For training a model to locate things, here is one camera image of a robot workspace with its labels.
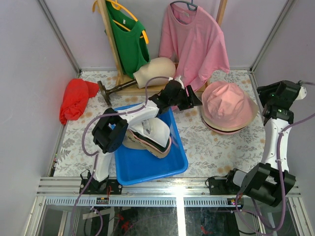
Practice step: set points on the khaki baseball cap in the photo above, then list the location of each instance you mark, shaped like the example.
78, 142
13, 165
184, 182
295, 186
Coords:
130, 142

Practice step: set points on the wooden clothes rack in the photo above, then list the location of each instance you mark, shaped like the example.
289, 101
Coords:
123, 78

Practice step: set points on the white baseball cap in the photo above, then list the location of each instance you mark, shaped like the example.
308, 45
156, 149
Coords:
156, 130

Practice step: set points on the green tank top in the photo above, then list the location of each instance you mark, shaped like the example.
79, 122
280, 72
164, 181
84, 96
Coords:
132, 50

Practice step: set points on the black bucket hat beige brim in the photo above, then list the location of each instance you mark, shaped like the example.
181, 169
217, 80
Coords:
216, 129

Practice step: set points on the red cloth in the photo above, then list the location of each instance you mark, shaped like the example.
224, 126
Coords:
75, 99

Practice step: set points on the yellow clothes hanger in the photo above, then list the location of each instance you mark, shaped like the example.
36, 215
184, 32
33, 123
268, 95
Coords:
123, 18

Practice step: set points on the beige mannequin head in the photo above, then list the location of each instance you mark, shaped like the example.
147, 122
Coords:
163, 68

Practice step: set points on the black cap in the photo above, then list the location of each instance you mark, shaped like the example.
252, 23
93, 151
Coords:
148, 143

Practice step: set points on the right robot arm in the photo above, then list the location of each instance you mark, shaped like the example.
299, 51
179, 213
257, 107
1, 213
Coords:
269, 181

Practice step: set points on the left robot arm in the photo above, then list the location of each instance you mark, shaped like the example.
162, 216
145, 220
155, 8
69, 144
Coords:
110, 130

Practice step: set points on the pink t-shirt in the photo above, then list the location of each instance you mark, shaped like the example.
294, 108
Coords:
196, 40

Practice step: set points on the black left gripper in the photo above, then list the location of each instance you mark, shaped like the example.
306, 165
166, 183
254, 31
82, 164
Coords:
185, 97

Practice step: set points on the grey clothes hanger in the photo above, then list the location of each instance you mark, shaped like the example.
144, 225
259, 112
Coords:
184, 6

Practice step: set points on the blue plastic bin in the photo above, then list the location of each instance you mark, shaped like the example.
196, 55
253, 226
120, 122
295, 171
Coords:
137, 166

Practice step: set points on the aluminium frame rail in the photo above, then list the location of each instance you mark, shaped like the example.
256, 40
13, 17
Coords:
165, 192

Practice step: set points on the pink baseball cap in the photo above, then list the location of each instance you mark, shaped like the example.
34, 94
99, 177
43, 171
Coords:
156, 153

